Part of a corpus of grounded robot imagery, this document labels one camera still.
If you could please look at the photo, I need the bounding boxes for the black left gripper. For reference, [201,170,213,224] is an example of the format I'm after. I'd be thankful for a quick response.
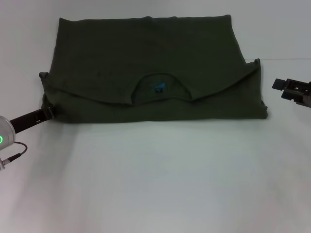
[9,106,55,135]

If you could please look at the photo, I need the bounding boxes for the dark green FREE t-shirt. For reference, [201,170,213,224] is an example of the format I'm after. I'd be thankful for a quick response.
[38,14,269,124]

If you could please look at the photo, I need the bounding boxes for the left arm connector cable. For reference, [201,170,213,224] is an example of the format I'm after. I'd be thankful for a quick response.
[0,142,28,171]

